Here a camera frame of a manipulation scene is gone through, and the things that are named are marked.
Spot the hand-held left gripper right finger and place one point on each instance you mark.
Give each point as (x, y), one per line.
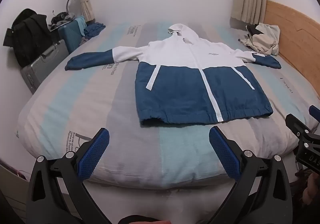
(223, 154)

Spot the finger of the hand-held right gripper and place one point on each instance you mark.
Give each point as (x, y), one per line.
(315, 112)
(297, 125)

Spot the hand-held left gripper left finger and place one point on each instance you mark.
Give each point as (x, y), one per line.
(93, 154)

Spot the blue and white hooded jacket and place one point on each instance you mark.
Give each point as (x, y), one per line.
(195, 84)

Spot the beige crumpled clothes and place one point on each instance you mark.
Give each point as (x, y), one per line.
(265, 39)

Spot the dark blue crumpled clothes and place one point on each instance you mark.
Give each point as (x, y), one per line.
(94, 29)

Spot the bed with striped cover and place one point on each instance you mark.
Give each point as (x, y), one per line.
(105, 104)

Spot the wooden headboard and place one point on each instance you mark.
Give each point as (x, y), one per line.
(295, 36)

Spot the silver suitcase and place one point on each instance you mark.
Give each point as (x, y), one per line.
(42, 65)

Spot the teal suitcase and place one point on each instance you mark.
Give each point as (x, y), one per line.
(70, 35)

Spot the light blue cloth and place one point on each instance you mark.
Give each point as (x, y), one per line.
(81, 24)

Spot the black coat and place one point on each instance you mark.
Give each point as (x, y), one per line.
(27, 36)

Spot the dark small clutter pile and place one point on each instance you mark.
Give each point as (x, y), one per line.
(61, 17)

